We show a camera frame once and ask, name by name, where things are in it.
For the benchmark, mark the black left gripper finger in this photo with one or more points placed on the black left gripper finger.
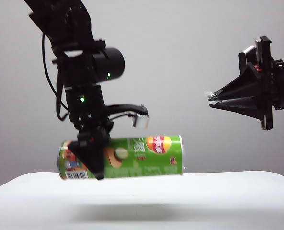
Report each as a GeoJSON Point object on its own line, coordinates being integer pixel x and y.
{"type": "Point", "coordinates": [91, 155]}

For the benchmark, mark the green chips can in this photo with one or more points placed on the green chips can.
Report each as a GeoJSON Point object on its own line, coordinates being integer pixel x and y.
{"type": "Point", "coordinates": [144, 165]}

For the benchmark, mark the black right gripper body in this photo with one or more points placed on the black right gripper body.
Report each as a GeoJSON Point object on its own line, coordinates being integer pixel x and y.
{"type": "Point", "coordinates": [266, 83]}

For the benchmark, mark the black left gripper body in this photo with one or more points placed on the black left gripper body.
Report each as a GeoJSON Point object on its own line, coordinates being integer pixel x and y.
{"type": "Point", "coordinates": [91, 119]}

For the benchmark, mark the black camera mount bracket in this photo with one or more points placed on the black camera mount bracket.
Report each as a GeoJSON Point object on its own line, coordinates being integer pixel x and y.
{"type": "Point", "coordinates": [122, 107]}

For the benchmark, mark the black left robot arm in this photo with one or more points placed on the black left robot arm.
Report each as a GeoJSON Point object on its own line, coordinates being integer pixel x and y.
{"type": "Point", "coordinates": [70, 31]}

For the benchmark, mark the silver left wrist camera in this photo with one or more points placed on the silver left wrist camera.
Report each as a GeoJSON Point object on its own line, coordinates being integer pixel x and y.
{"type": "Point", "coordinates": [141, 121]}

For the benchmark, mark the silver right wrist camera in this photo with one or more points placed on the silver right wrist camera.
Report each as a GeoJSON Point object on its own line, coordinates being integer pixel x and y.
{"type": "Point", "coordinates": [248, 50]}

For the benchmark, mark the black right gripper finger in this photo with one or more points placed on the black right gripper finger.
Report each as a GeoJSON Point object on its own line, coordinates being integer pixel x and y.
{"type": "Point", "coordinates": [247, 105]}
{"type": "Point", "coordinates": [244, 88]}

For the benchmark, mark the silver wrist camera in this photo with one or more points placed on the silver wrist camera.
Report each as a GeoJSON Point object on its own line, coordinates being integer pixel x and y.
{"type": "Point", "coordinates": [248, 50]}
{"type": "Point", "coordinates": [141, 121]}

